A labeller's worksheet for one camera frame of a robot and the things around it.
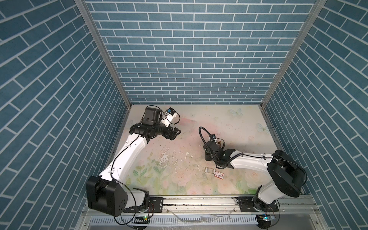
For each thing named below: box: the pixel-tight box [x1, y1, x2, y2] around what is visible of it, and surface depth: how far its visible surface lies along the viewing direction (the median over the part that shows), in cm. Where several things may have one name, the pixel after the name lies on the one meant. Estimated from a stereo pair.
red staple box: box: [214, 170, 225, 180], surface depth 85 cm
